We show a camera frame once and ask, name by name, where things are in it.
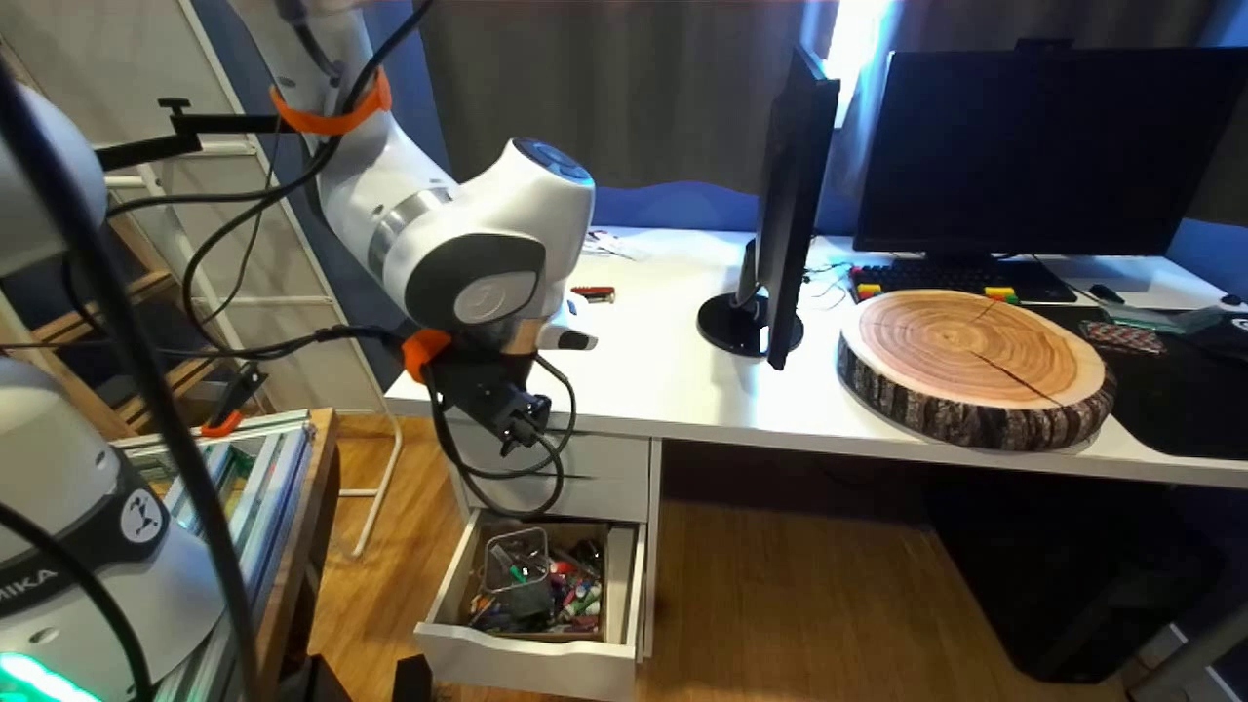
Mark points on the keys and red knife cluster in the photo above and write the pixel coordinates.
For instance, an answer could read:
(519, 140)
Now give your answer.
(594, 293)

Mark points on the clutter in drawer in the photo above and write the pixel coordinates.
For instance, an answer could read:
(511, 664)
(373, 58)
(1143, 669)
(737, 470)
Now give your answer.
(538, 583)

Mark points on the grey curtain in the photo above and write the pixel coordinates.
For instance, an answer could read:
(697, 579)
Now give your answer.
(670, 98)

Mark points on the white closed upper drawer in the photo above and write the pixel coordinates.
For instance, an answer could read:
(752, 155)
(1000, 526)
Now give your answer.
(590, 479)

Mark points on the white paper cards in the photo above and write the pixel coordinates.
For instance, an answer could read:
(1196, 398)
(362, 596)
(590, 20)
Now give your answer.
(606, 246)

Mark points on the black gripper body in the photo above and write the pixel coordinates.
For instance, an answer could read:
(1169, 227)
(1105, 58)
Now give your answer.
(492, 391)

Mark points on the wooden shelf unit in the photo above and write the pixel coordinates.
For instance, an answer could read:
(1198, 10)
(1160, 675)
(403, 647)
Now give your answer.
(52, 322)

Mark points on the side-on black monitor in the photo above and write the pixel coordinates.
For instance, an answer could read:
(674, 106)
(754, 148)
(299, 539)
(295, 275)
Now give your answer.
(759, 313)

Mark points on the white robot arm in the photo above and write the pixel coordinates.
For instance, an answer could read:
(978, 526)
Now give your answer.
(100, 590)

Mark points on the wood slice cushion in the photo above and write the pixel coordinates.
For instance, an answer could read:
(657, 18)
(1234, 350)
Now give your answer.
(971, 371)

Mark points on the white metal rack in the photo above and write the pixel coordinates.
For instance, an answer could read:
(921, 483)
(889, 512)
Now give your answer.
(264, 283)

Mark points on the white open drawer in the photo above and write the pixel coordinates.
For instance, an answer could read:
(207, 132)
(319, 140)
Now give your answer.
(571, 669)

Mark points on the side table with glass top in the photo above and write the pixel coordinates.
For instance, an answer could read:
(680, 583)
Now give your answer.
(277, 495)

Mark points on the large black monitor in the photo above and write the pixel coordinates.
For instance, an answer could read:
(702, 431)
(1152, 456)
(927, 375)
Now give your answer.
(1042, 150)

